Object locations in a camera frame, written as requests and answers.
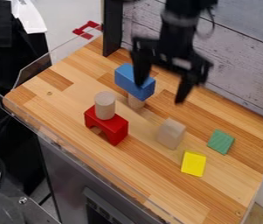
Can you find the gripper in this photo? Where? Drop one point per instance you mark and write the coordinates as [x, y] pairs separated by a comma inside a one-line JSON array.
[[178, 40]]

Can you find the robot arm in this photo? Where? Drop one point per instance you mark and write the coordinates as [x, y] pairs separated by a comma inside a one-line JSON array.
[[186, 7]]

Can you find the blue block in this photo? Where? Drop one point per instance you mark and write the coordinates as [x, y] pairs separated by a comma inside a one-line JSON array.
[[127, 78]]

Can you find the short wooden cylinder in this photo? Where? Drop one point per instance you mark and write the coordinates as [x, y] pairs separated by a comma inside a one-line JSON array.
[[135, 103]]

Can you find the beige block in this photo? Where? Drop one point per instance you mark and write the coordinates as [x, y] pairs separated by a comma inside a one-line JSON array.
[[171, 134]]

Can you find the tall wooden cylinder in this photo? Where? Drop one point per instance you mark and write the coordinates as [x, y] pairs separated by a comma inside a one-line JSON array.
[[105, 105]]

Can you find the red arch block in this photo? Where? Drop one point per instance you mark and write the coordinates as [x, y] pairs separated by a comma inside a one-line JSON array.
[[112, 127]]

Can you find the green block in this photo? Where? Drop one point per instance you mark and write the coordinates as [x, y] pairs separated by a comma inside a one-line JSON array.
[[220, 141]]

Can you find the yellow block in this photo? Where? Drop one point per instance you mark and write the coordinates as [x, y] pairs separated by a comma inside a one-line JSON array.
[[193, 164]]

